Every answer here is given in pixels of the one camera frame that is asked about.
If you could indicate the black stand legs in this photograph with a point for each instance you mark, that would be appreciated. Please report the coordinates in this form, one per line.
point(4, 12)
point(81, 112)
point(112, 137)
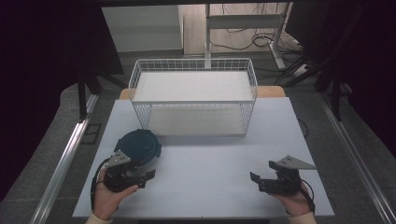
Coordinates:
point(333, 84)
point(90, 84)

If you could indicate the person's right hand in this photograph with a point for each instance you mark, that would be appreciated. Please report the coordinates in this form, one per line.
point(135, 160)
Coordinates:
point(294, 202)

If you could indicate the white power strip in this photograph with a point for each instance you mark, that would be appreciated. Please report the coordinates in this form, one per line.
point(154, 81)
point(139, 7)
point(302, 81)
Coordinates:
point(301, 70)

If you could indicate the white panel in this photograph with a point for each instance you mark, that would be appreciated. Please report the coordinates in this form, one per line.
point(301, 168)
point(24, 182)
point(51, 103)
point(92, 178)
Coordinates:
point(143, 28)

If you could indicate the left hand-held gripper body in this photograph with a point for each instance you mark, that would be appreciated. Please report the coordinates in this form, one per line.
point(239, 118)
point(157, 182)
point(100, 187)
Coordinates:
point(117, 174)

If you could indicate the dark curtain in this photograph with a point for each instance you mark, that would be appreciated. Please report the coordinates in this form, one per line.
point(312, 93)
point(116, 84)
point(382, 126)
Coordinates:
point(367, 62)
point(40, 77)

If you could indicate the black rectangular floor frame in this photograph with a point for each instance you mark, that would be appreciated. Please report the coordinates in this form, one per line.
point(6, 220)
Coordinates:
point(91, 133)

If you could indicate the person's left hand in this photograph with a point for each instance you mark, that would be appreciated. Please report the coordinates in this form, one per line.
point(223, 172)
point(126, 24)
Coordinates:
point(107, 199)

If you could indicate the dark teal round bowl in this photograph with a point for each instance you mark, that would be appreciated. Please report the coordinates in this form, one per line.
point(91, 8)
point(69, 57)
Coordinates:
point(140, 148)

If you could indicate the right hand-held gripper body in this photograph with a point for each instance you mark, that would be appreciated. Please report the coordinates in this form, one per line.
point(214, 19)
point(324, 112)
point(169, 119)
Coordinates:
point(285, 179)

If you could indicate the aluminium rail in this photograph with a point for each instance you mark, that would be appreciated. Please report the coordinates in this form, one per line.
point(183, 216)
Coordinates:
point(62, 168)
point(358, 149)

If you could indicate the white metal desk frame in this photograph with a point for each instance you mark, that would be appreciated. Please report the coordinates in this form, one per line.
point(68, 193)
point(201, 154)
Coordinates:
point(246, 21)

